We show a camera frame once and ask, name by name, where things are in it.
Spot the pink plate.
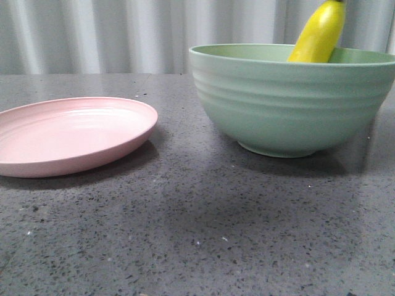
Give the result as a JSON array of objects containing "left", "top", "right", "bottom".
[{"left": 1, "top": 97, "right": 158, "bottom": 178}]

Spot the white pleated curtain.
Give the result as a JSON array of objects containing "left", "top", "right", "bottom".
[{"left": 0, "top": 0, "right": 395, "bottom": 76}]

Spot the green ribbed bowl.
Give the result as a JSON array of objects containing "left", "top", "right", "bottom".
[{"left": 189, "top": 44, "right": 394, "bottom": 158}]

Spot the yellow banana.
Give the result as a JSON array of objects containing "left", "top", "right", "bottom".
[{"left": 288, "top": 1, "right": 346, "bottom": 63}]

